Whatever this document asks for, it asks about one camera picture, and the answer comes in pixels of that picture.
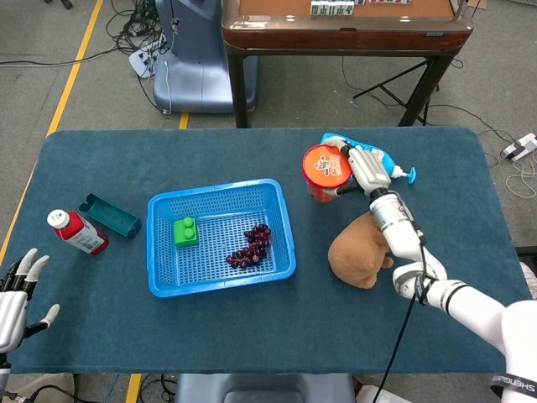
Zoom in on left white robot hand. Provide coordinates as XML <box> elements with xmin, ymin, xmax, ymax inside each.
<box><xmin>0</xmin><ymin>247</ymin><xmax>61</xmax><ymax>353</ymax></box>

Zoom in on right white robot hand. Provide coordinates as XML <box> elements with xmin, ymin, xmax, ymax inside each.
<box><xmin>325</xmin><ymin>140</ymin><xmax>394</xmax><ymax>198</ymax></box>

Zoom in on red instant noodle cup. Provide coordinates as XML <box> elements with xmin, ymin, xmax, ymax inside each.
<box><xmin>301</xmin><ymin>144</ymin><xmax>357</xmax><ymax>204</ymax></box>

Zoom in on green toy building block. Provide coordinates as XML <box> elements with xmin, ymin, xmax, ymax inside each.
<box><xmin>173</xmin><ymin>217</ymin><xmax>201</xmax><ymax>249</ymax></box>

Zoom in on blue plastic mesh basket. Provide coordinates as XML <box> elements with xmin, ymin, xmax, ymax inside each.
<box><xmin>145</xmin><ymin>178</ymin><xmax>298</xmax><ymax>299</ymax></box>

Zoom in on blue pump detergent bottle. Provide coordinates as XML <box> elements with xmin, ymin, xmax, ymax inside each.
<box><xmin>321</xmin><ymin>132</ymin><xmax>418</xmax><ymax>186</ymax></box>

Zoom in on brown capybara plush toy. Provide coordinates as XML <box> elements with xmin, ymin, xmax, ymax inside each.
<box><xmin>326</xmin><ymin>211</ymin><xmax>395</xmax><ymax>290</ymax></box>

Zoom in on red bottle white cap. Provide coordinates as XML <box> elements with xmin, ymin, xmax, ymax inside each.
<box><xmin>45</xmin><ymin>208</ymin><xmax>110</xmax><ymax>256</ymax></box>

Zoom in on teal open plastic case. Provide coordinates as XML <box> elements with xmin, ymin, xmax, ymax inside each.
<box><xmin>78</xmin><ymin>192</ymin><xmax>143</xmax><ymax>239</ymax></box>

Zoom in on brown mahjong table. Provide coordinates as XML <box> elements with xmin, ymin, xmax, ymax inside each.
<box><xmin>221</xmin><ymin>0</ymin><xmax>475</xmax><ymax>128</ymax></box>

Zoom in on purple grape bunch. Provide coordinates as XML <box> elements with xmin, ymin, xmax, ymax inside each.
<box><xmin>226</xmin><ymin>223</ymin><xmax>273</xmax><ymax>270</ymax></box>

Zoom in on white power strip black plug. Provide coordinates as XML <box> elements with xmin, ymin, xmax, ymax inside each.
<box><xmin>501</xmin><ymin>133</ymin><xmax>537</xmax><ymax>162</ymax></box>

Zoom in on row of mahjong tiles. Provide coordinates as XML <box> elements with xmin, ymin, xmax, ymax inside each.
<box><xmin>310</xmin><ymin>0</ymin><xmax>356</xmax><ymax>17</ymax></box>

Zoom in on blue felt table mat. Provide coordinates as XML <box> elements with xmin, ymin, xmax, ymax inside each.
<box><xmin>0</xmin><ymin>127</ymin><xmax>532</xmax><ymax>375</ymax></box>

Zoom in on pinkish white object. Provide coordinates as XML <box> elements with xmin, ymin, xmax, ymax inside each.
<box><xmin>519</xmin><ymin>262</ymin><xmax>537</xmax><ymax>299</ymax></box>

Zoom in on blue-grey machine base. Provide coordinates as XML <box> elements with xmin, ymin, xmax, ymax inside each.
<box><xmin>152</xmin><ymin>0</ymin><xmax>260</xmax><ymax>114</ymax></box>

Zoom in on white plastic object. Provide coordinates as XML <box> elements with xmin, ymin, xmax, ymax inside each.
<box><xmin>356</xmin><ymin>384</ymin><xmax>394</xmax><ymax>403</ymax></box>

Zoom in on blue-grey robot torso base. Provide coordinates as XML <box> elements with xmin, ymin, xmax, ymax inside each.
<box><xmin>174</xmin><ymin>372</ymin><xmax>357</xmax><ymax>403</ymax></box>

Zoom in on white power strip with plugs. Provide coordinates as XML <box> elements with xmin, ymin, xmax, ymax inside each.
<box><xmin>128</xmin><ymin>39</ymin><xmax>169</xmax><ymax>79</ymax></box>

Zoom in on looped white floor cable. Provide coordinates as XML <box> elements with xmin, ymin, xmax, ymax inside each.
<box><xmin>505</xmin><ymin>157</ymin><xmax>537</xmax><ymax>198</ymax></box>

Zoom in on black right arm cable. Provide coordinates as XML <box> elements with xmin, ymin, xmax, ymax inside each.
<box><xmin>371</xmin><ymin>217</ymin><xmax>430</xmax><ymax>403</ymax></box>

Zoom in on thin white hanging cable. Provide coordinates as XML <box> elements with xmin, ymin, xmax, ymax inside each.
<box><xmin>161</xmin><ymin>16</ymin><xmax>177</xmax><ymax>115</ymax></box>

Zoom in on long black floor cable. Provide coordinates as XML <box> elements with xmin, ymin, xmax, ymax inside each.
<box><xmin>0</xmin><ymin>45</ymin><xmax>131</xmax><ymax>68</ymax></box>

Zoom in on tangled black cable bundle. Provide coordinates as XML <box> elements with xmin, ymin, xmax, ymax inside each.
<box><xmin>104</xmin><ymin>0</ymin><xmax>169</xmax><ymax>55</ymax></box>

